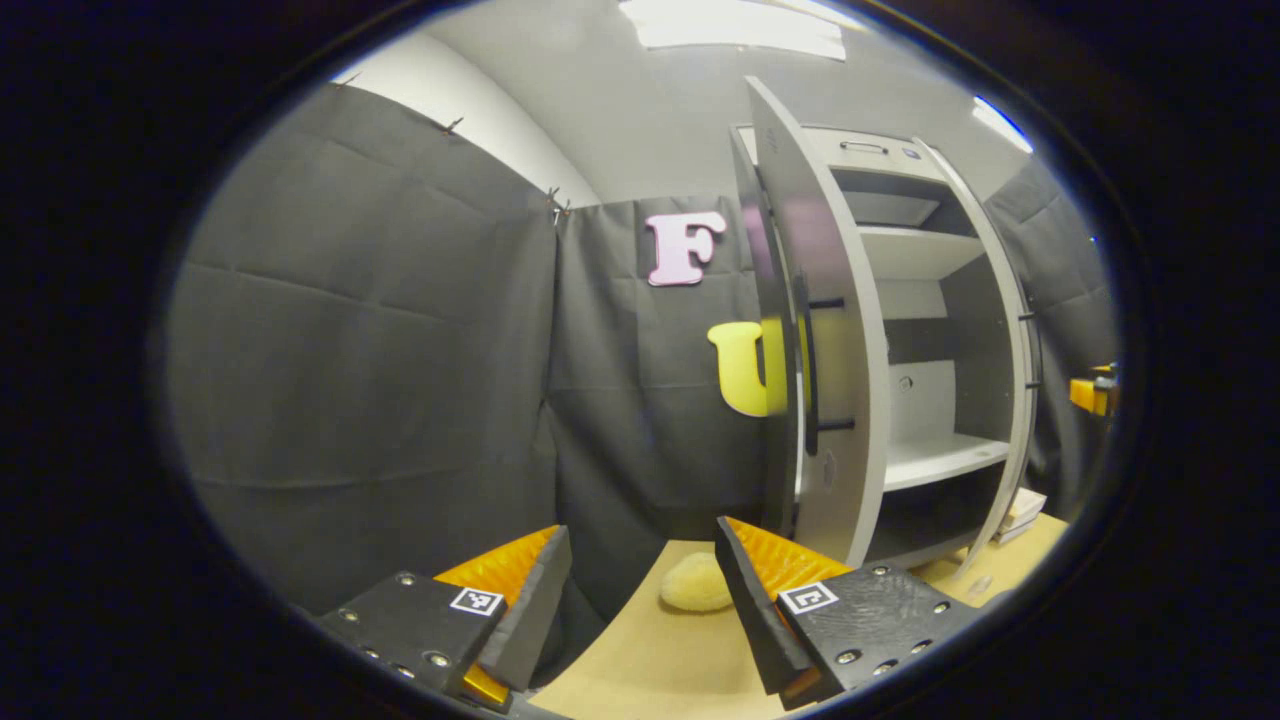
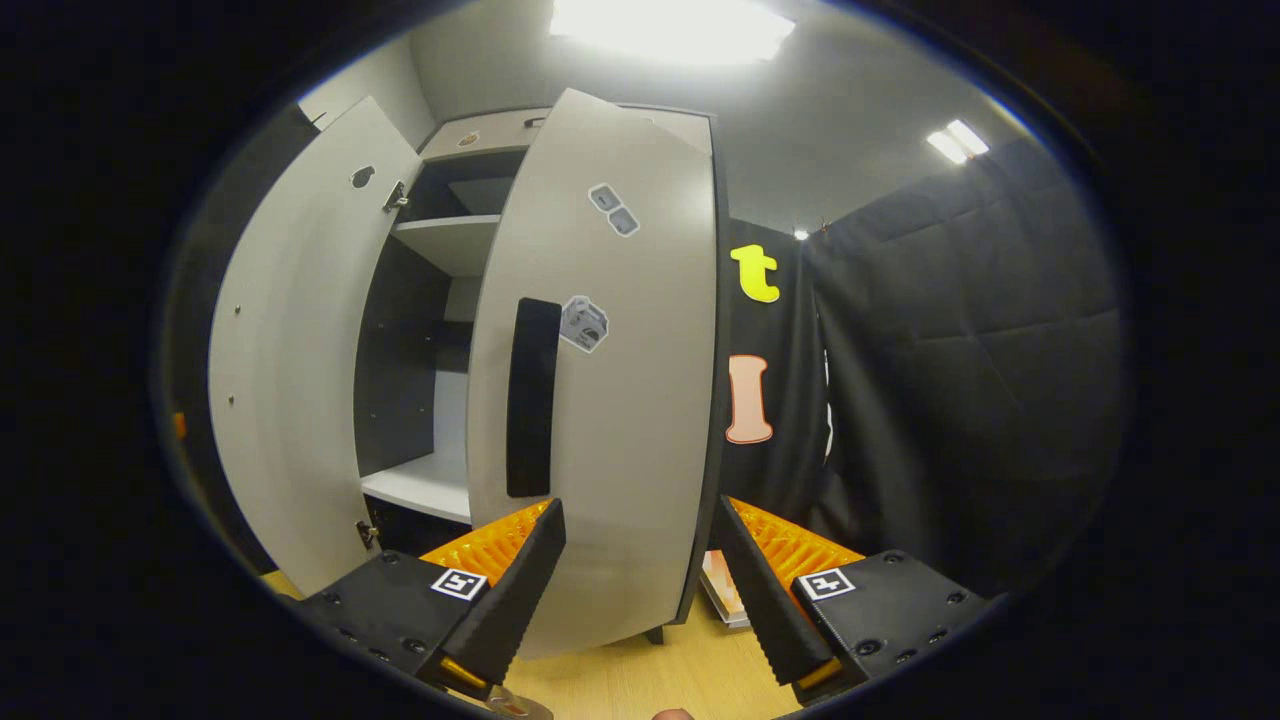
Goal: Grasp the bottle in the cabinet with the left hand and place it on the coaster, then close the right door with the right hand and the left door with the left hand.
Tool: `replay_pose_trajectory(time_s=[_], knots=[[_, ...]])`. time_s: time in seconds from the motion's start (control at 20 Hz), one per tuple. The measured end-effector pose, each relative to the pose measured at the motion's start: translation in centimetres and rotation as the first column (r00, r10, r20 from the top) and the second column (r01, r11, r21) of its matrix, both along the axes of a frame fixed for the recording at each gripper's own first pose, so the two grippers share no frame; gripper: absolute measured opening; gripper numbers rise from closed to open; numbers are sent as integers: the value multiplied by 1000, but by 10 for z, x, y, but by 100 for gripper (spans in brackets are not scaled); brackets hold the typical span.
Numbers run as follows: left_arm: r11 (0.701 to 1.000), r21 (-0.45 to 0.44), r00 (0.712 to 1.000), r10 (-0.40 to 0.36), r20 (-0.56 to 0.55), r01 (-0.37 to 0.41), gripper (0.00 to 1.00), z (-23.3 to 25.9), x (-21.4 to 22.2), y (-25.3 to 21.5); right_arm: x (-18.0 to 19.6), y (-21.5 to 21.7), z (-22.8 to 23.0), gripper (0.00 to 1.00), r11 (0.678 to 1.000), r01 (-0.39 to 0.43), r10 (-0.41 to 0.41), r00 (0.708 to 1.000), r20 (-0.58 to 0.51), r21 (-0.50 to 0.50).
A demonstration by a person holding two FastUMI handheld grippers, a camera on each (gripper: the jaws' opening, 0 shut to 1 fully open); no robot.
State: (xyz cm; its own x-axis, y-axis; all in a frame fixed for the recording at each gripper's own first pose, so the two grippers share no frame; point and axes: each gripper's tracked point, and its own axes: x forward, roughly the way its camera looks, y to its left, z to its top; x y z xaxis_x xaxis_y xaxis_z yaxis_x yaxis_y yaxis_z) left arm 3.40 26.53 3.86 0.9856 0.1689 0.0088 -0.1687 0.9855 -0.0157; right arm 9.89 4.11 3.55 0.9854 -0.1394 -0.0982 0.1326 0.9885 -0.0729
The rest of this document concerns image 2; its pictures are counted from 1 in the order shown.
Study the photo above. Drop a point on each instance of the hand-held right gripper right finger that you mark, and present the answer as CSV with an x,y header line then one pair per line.
x,y
765,600

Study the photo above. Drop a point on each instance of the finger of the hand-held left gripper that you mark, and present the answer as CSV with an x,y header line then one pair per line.
x,y
180,426

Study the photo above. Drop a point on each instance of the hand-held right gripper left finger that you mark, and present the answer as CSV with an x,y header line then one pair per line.
x,y
520,590

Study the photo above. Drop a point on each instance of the grey cabinet door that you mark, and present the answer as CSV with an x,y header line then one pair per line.
x,y
640,420
300,380

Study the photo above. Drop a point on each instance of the grey cabinet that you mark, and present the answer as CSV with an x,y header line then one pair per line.
x,y
440,240

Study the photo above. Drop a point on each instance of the grey cabinet drawer front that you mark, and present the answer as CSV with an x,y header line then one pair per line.
x,y
480,135

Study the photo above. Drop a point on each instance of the beige cover book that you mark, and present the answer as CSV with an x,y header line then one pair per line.
x,y
722,590

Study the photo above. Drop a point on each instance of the black backdrop cloth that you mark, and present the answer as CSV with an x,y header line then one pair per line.
x,y
790,480

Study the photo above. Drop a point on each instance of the small ceiling light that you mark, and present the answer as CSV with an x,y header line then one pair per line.
x,y
958,141

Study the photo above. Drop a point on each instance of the large ceiling light panel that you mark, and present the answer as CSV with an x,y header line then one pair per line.
x,y
670,30

